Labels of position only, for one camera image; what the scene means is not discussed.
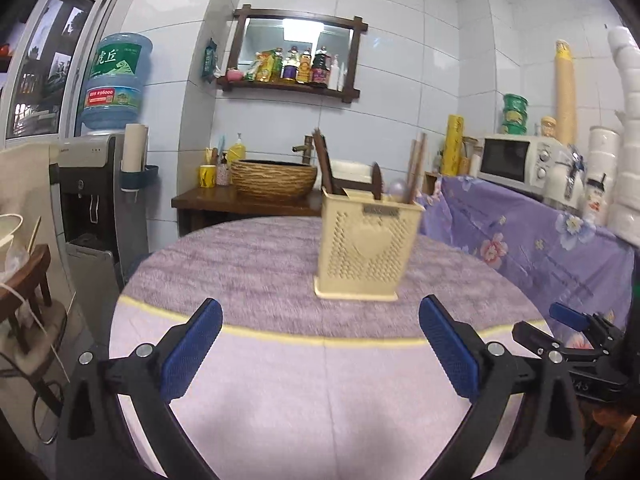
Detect beige perforated utensil holder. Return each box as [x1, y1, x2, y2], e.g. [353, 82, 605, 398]
[314, 186, 422, 303]

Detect white kettle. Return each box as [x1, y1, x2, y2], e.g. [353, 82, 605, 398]
[545, 152, 587, 202]

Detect white microwave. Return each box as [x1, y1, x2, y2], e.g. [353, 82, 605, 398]
[476, 135, 555, 187]

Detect wooden faucet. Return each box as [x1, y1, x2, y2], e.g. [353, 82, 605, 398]
[292, 134, 316, 166]

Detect blue water bottle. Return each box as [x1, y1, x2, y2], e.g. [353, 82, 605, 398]
[79, 32, 154, 134]

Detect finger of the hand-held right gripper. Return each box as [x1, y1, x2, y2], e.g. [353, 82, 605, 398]
[512, 321, 608, 362]
[549, 302, 621, 335]

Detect tall stack of beige cups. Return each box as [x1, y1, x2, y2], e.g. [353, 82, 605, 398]
[554, 40, 579, 147]

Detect green hanging packet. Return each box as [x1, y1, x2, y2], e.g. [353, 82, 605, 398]
[201, 39, 219, 81]

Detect white snowman cup stack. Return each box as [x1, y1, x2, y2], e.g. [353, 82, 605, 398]
[586, 126, 622, 227]

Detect wooden chair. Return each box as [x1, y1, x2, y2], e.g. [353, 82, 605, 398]
[0, 244, 72, 448]

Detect purple floral cloth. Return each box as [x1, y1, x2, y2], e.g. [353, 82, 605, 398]
[417, 175, 638, 335]

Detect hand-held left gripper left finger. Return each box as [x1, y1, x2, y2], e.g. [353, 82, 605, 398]
[55, 297, 223, 480]

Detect white plastic bag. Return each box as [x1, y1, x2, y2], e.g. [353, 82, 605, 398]
[0, 213, 32, 283]

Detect yellow soap bottle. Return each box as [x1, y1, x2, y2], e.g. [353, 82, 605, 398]
[227, 133, 247, 164]

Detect purple striped tablecloth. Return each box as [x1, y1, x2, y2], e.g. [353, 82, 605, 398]
[107, 216, 556, 480]

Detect paper cup tube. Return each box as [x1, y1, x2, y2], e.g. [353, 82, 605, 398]
[122, 124, 150, 193]

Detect wooden framed mirror shelf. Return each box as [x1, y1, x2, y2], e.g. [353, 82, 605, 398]
[216, 4, 369, 107]

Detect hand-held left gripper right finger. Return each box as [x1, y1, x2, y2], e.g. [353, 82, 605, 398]
[419, 295, 586, 480]

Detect blue cup holder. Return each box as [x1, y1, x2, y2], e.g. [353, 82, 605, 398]
[120, 164, 160, 194]

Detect water dispenser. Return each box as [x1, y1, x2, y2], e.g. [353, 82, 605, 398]
[49, 132, 151, 288]

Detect metal spoon with dark handle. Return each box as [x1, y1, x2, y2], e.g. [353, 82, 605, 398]
[318, 135, 335, 197]

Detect dark wooden cabinet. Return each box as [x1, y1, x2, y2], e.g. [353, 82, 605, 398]
[171, 187, 324, 239]

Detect yellow green snack packet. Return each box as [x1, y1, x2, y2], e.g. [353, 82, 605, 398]
[247, 51, 284, 84]

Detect black cable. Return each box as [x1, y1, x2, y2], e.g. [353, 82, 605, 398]
[31, 387, 65, 447]

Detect dark sauce bottle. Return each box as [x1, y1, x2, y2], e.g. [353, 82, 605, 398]
[310, 46, 332, 87]

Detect woven basket basin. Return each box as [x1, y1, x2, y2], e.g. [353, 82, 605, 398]
[230, 159, 319, 202]

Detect window with metal frame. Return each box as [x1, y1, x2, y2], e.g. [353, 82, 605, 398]
[4, 0, 122, 142]

